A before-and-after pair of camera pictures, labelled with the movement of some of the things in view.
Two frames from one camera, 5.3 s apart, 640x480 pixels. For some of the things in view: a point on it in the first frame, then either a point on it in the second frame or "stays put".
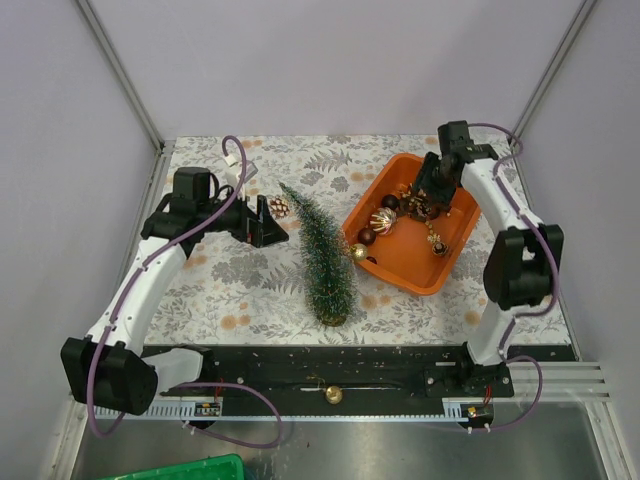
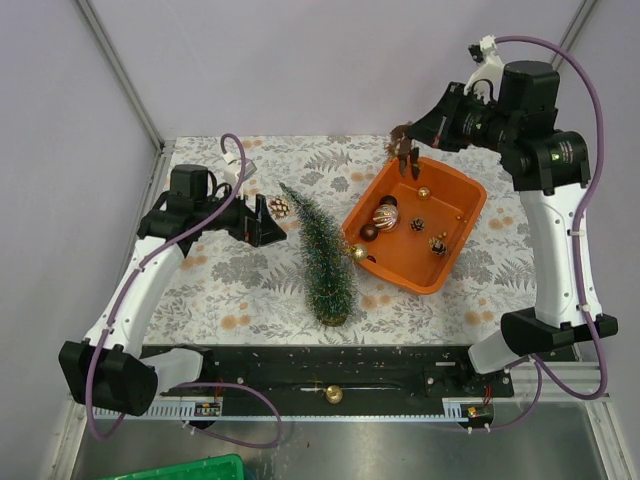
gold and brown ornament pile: x=416 y=205 → x=399 y=145
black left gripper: x=258 y=229 stays put
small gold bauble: x=360 y=251 stays put
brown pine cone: x=279 y=206 stays put
